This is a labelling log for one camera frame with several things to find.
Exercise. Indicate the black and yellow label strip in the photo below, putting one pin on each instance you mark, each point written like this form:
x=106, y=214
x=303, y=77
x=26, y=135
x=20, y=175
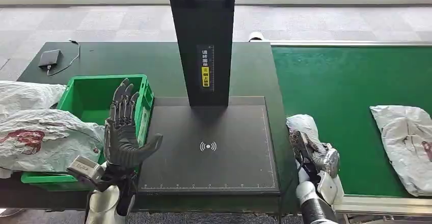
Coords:
x=205, y=68

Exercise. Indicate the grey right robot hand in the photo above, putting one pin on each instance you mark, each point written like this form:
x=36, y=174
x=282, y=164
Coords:
x=324, y=160

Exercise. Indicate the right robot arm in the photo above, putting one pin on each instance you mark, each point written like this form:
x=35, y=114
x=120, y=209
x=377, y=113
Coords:
x=312, y=209

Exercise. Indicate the green conveyor belt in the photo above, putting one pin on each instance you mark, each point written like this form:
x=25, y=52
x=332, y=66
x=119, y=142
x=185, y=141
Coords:
x=324, y=80

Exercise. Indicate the green plastic crate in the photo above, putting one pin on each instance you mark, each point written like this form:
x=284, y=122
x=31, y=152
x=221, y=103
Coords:
x=87, y=97

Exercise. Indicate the small white plastic parcel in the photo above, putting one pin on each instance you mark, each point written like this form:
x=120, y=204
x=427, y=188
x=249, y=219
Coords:
x=302, y=124

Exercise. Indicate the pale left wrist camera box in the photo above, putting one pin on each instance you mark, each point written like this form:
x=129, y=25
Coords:
x=86, y=168

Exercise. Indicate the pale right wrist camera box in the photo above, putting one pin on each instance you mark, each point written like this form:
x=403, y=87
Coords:
x=332, y=190

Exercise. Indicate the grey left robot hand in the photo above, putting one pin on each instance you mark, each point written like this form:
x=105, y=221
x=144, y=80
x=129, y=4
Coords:
x=121, y=141

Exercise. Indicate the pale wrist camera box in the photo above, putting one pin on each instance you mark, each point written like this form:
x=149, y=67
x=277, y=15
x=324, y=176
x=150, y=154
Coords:
x=86, y=168
x=332, y=190

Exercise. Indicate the plain white plastic parcel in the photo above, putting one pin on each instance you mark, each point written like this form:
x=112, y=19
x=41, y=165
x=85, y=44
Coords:
x=27, y=96

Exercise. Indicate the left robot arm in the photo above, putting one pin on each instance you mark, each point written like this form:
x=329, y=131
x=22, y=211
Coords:
x=104, y=205

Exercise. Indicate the crumpled white parcel dark print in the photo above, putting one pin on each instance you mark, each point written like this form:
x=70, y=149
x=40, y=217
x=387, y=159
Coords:
x=405, y=141

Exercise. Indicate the white parcel with red print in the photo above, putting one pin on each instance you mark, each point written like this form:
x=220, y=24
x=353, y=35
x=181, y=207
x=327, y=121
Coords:
x=50, y=138

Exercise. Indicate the black scanner base plate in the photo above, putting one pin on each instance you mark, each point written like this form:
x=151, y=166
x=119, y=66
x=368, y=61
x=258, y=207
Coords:
x=216, y=161

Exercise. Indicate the black scanner column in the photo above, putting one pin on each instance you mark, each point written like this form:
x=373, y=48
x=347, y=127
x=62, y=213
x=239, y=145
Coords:
x=202, y=30

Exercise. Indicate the white conveyor roller end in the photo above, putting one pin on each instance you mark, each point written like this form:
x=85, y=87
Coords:
x=257, y=36

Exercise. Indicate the silver conveyor frame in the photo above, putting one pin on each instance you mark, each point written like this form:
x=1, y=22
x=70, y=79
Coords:
x=371, y=205

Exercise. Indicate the black power bank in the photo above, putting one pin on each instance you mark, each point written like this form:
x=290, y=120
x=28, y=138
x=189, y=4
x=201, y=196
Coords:
x=49, y=58

